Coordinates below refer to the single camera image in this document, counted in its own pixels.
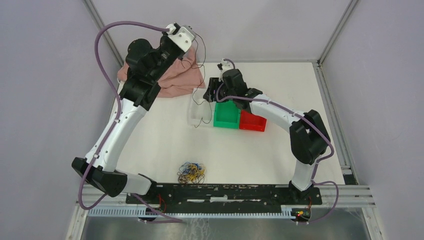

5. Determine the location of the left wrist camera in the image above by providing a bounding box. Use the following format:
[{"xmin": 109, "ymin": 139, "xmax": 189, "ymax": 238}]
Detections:
[{"xmin": 166, "ymin": 22, "xmax": 197, "ymax": 53}]

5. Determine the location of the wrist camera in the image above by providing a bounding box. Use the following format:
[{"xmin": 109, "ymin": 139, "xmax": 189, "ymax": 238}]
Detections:
[
  {"xmin": 217, "ymin": 58, "xmax": 234, "ymax": 72},
  {"xmin": 166, "ymin": 22, "xmax": 197, "ymax": 53}
]

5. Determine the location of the clear plastic bin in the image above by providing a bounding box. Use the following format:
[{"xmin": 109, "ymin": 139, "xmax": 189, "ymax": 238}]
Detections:
[{"xmin": 187, "ymin": 88, "xmax": 216, "ymax": 128}]

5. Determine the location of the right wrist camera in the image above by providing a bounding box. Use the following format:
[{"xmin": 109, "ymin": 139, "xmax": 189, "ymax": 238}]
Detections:
[{"xmin": 217, "ymin": 58, "xmax": 234, "ymax": 72}]

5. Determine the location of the green plastic bin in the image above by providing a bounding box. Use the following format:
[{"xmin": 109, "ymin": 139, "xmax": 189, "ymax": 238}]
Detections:
[{"xmin": 213, "ymin": 101, "xmax": 241, "ymax": 129}]

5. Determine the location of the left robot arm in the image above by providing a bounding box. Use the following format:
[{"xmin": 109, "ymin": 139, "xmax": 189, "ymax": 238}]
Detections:
[{"xmin": 71, "ymin": 36, "xmax": 192, "ymax": 204}]

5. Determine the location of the thin black cable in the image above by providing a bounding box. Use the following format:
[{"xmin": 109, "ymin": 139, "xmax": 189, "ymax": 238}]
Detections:
[{"xmin": 180, "ymin": 28, "xmax": 213, "ymax": 129}]

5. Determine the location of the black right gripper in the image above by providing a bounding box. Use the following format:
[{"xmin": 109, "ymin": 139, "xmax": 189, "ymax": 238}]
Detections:
[{"xmin": 203, "ymin": 77, "xmax": 236, "ymax": 103}]

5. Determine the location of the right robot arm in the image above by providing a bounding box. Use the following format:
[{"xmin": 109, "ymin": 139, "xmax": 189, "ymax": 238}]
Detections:
[{"xmin": 203, "ymin": 68, "xmax": 335, "ymax": 204}]

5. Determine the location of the pink cloth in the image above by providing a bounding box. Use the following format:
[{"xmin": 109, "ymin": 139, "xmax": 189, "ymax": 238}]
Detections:
[{"xmin": 117, "ymin": 45, "xmax": 206, "ymax": 99}]

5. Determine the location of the cable bundle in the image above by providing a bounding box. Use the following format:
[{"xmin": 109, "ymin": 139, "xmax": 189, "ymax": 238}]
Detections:
[{"xmin": 176, "ymin": 161, "xmax": 207, "ymax": 185}]

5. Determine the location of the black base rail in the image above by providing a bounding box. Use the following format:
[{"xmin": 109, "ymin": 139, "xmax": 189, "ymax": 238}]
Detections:
[{"xmin": 141, "ymin": 183, "xmax": 323, "ymax": 214}]

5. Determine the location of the red plastic bin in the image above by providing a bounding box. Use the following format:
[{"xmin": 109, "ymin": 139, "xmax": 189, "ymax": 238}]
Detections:
[{"xmin": 239, "ymin": 110, "xmax": 267, "ymax": 132}]

